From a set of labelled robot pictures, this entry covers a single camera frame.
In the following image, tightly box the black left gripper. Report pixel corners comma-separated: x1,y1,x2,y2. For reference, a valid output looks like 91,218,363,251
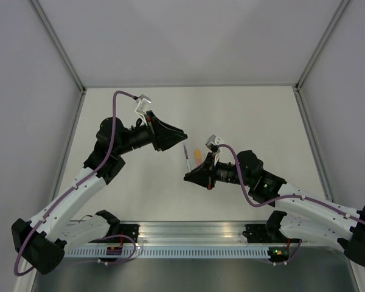
116,110,188,155

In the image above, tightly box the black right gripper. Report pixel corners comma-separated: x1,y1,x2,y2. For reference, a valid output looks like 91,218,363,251
184,152,252,190

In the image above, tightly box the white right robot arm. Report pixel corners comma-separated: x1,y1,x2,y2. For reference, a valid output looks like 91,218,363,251
184,150,365,267

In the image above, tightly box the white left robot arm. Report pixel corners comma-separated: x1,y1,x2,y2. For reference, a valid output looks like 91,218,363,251
11,111,188,277

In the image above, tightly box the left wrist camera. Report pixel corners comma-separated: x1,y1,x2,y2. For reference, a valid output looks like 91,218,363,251
135,94,151,122

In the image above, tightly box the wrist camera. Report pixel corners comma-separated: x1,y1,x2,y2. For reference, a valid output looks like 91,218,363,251
206,134,224,158
135,94,151,122

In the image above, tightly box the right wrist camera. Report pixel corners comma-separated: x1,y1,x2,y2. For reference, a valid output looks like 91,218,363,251
206,134,224,158

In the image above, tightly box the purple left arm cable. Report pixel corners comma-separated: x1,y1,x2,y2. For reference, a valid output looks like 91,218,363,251
15,90,137,277

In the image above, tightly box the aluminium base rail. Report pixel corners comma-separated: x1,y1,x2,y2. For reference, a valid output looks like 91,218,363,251
121,221,264,245

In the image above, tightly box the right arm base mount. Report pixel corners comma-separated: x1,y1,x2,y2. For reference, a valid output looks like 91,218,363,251
242,223,300,244

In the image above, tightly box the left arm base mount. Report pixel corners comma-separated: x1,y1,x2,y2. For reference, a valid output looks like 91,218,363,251
96,210,140,245

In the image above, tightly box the white slotted cable duct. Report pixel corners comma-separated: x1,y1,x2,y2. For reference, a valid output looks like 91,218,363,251
66,245,269,259

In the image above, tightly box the left aluminium frame post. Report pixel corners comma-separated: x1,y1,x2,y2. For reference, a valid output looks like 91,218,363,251
28,0,86,94

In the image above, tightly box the aluminium frame post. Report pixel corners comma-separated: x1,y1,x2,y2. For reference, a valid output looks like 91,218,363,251
28,0,86,94
294,0,352,91

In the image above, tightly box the right aluminium frame post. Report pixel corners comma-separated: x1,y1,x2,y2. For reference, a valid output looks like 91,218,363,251
294,0,352,91

